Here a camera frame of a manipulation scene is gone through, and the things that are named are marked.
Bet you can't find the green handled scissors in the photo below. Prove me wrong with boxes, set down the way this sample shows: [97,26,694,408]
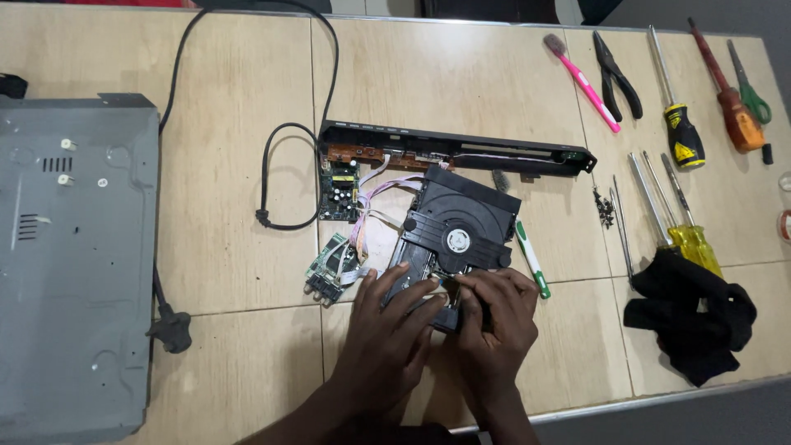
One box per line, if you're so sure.
[726,39,773,126]

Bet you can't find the person's left hand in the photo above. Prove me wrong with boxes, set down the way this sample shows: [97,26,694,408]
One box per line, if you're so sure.
[330,261,449,416]

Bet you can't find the clear yellow handled screwdriver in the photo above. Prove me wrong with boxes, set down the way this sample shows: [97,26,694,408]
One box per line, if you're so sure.
[628,152,677,251]
[641,150,702,257]
[660,152,724,280]

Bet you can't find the pink toothbrush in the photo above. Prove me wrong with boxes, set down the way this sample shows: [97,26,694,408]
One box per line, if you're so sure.
[543,33,622,134]

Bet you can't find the brown strip circuit board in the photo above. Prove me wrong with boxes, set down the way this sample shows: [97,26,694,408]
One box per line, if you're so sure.
[325,143,456,172]

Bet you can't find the green white toothbrush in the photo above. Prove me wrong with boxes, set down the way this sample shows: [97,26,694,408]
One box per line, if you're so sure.
[514,219,552,300]

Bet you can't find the black object at table edge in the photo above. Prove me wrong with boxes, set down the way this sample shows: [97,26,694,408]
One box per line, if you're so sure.
[0,72,29,100]

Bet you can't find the pink white ribbon cables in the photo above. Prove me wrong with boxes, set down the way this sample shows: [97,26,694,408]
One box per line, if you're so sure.
[339,155,450,286]

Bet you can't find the yellow black handled screwdriver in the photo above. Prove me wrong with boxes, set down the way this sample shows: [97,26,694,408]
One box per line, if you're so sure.
[647,25,707,169]

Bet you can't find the black plastic front panel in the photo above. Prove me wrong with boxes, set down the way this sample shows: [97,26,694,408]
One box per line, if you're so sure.
[318,120,598,181]

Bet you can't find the orange red handled screwdriver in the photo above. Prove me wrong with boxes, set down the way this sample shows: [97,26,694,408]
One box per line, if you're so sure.
[687,16,766,155]

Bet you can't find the green board with sockets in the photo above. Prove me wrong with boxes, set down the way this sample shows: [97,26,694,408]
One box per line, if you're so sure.
[304,232,363,305]

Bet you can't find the black pliers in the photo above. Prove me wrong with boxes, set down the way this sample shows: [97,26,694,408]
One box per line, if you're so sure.
[592,30,644,123]

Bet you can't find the person's right hand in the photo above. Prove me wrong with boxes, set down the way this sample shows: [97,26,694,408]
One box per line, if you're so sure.
[454,267,540,404]

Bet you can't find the pile of black screws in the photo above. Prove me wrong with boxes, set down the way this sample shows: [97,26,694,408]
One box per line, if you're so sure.
[592,187,616,230]

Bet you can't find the black power cable with plug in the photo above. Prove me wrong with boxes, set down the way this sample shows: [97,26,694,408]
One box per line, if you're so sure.
[146,0,340,355]

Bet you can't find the black disc drive mechanism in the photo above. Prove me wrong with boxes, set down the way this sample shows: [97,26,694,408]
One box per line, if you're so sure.
[382,165,522,335]

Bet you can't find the green power supply board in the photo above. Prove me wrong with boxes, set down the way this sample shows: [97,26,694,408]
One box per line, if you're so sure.
[319,159,362,223]

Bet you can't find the metal tweezers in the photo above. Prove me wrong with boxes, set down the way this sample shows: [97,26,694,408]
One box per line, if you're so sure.
[608,175,636,284]

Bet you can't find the black cloth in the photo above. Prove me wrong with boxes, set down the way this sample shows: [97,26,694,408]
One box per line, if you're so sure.
[622,248,758,388]

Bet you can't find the grey metal chassis cover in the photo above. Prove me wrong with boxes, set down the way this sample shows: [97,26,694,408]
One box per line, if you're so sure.
[0,93,161,445]

